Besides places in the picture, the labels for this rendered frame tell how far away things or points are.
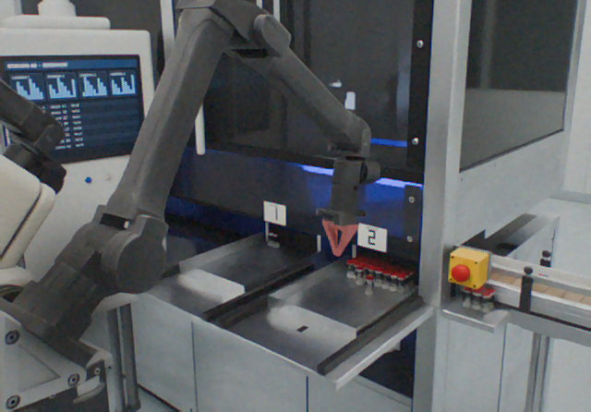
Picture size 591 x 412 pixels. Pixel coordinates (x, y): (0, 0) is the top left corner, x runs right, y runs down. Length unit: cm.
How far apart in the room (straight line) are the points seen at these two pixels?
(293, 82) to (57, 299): 50
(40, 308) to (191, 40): 38
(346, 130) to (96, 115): 92
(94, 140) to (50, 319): 114
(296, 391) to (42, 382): 121
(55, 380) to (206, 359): 143
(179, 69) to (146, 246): 24
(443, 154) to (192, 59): 69
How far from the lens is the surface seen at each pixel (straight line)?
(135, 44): 182
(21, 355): 69
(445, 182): 129
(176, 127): 75
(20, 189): 80
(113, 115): 179
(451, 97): 126
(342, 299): 140
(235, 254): 170
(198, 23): 78
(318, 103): 100
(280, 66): 90
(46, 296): 69
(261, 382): 193
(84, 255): 71
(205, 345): 210
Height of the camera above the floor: 149
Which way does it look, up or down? 15 degrees down
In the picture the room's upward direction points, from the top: 1 degrees counter-clockwise
